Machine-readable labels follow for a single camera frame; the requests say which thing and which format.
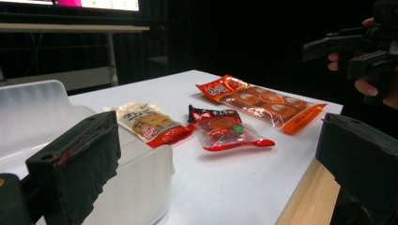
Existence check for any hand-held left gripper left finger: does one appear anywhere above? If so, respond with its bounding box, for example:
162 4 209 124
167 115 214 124
25 110 122 225

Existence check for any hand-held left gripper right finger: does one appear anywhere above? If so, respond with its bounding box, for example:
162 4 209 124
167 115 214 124
314 112 398 225

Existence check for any translucent white plastic container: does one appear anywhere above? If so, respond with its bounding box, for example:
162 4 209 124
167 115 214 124
0 79 176 225

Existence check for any white and red snack packet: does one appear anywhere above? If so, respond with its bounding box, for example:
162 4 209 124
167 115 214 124
115 101 197 150

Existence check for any large orange snack packet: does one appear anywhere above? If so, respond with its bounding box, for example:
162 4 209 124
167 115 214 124
194 73 329 136

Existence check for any small red snack packet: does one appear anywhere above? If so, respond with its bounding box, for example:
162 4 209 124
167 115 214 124
187 104 277 153

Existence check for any white metal stand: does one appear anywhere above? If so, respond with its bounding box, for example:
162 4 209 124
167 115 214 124
0 22 151 92

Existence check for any monitor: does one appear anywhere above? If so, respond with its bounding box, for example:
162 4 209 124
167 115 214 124
0 0 141 13

